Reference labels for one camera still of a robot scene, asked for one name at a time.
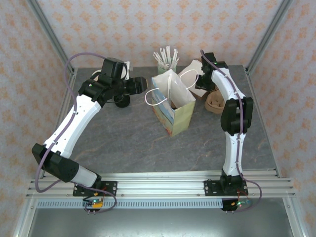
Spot painted paper gift bag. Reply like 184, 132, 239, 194
145, 69, 199, 138

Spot light green straw holder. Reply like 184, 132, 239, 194
157, 61, 178, 75

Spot brown pulp cup carrier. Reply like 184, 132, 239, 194
204, 90, 227, 114

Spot small controller circuit board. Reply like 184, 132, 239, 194
82, 197, 104, 210
222, 198, 252, 212

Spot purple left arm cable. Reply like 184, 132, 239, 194
35, 52, 109, 193

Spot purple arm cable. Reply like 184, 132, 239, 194
35, 52, 109, 193
199, 49, 262, 198

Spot aluminium frame post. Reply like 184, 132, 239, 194
245, 0, 294, 75
26, 0, 76, 77

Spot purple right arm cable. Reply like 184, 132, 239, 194
199, 49, 262, 198

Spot aluminium mounting rail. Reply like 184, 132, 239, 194
26, 171, 296, 199

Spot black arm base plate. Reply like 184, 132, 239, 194
204, 179, 248, 197
73, 181, 118, 198

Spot grey slotted cable duct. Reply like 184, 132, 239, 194
37, 199, 224, 209

